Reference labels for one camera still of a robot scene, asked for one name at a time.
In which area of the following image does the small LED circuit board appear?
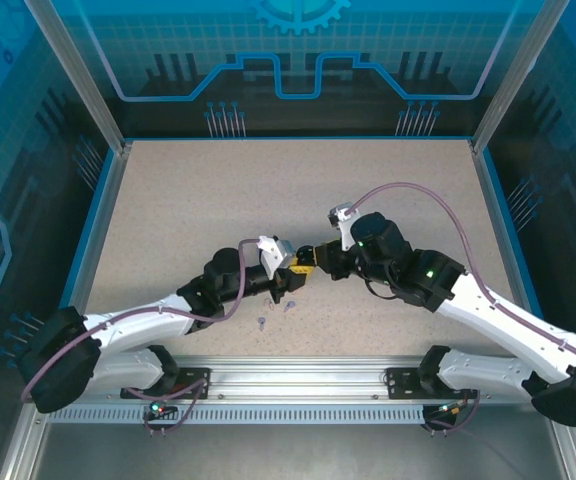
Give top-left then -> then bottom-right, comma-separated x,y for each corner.
427,402 -> 469,417
145,402 -> 179,421

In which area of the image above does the long aluminium mounting rail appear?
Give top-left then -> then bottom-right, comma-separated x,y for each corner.
32,355 -> 567,404

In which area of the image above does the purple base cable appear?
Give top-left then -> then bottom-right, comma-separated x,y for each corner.
125,377 -> 214,437
422,392 -> 482,437

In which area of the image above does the aluminium table side rail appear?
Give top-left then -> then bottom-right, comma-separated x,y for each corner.
472,144 -> 544,361
50,142 -> 132,364

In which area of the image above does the white slotted cable duct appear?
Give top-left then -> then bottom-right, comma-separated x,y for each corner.
47,404 -> 427,426

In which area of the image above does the aluminium frame post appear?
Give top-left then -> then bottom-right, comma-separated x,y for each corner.
470,0 -> 572,154
22,0 -> 134,154

